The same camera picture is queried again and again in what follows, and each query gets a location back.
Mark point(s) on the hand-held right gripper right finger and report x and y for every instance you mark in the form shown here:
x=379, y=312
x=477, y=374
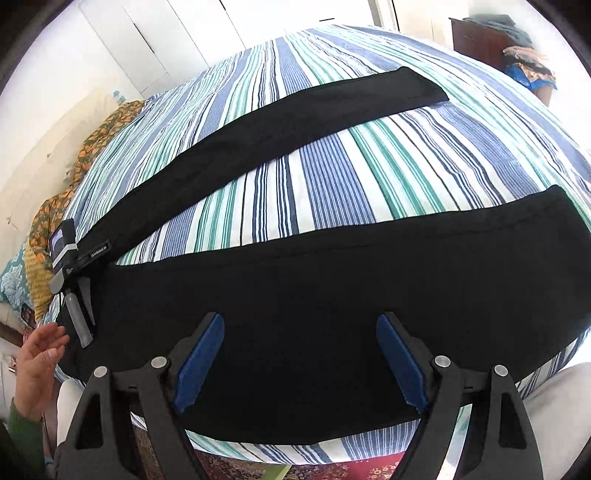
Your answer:
x=400, y=364

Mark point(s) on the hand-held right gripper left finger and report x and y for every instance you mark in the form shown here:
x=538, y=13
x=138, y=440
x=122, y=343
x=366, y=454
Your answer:
x=201, y=364

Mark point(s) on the black pants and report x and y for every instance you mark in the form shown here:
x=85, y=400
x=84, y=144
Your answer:
x=323, y=300

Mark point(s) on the person's left forearm green sleeve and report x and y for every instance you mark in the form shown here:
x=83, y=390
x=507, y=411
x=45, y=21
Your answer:
x=18, y=438

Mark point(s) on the person's left hand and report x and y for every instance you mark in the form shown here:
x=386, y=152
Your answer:
x=37, y=364

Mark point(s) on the yellow dotted cloth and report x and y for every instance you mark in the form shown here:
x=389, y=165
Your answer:
x=37, y=281

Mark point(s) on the teal patterned pillow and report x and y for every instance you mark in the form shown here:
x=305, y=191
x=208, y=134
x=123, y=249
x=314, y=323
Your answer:
x=11, y=281

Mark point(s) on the orange floral cloth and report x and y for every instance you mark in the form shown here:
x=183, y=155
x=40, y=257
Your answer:
x=92, y=147

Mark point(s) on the cream headboard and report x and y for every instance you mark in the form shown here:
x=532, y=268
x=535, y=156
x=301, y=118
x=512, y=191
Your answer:
x=46, y=138

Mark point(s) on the person's left white trouser leg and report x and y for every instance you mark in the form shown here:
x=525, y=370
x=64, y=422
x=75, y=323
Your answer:
x=67, y=406

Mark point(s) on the person's white trouser leg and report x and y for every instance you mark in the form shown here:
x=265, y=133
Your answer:
x=67, y=406
x=563, y=401

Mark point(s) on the person's right white trouser leg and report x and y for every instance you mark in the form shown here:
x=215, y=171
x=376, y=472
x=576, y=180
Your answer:
x=563, y=401

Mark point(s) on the striped bed sheet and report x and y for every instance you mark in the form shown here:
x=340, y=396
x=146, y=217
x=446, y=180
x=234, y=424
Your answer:
x=323, y=184

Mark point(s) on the white wardrobe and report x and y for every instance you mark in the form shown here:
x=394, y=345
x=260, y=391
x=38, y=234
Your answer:
x=138, y=37

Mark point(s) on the pile of clothes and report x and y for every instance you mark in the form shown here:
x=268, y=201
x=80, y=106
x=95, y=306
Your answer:
x=526, y=60

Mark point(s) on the dark wooden cabinet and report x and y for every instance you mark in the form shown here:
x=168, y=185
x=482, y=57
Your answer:
x=466, y=37

